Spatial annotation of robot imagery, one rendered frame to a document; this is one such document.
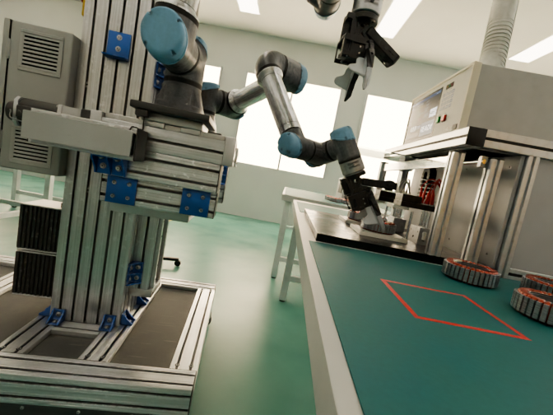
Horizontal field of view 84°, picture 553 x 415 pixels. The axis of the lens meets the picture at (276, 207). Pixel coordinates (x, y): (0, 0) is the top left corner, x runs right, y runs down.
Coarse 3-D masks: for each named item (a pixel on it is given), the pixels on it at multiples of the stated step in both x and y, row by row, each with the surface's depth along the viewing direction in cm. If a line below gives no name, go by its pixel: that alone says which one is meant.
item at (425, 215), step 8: (400, 200) 99; (408, 200) 98; (416, 200) 98; (400, 208) 99; (408, 208) 99; (416, 208) 98; (424, 208) 98; (432, 208) 98; (424, 216) 102; (424, 224) 101
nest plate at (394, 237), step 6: (354, 228) 103; (360, 228) 102; (360, 234) 96; (366, 234) 95; (372, 234) 95; (378, 234) 95; (384, 234) 98; (396, 234) 104; (396, 240) 95; (402, 240) 95
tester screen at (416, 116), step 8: (432, 96) 110; (416, 104) 124; (424, 104) 116; (432, 104) 109; (416, 112) 122; (416, 120) 121; (424, 120) 114; (408, 128) 128; (416, 128) 119; (424, 136) 111
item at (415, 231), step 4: (412, 228) 104; (416, 228) 101; (420, 228) 98; (424, 228) 98; (428, 228) 99; (412, 232) 103; (416, 232) 100; (420, 232) 98; (428, 232) 98; (408, 236) 106; (412, 236) 102; (416, 236) 100; (420, 236) 99; (412, 240) 102; (416, 240) 99; (420, 240) 99; (420, 244) 99; (424, 244) 99
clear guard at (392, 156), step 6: (360, 150) 121; (366, 150) 118; (372, 150) 115; (378, 150) 114; (372, 156) 136; (378, 156) 132; (384, 156) 128; (390, 156) 124; (396, 156) 121; (402, 156) 117; (408, 156) 114; (414, 156) 114
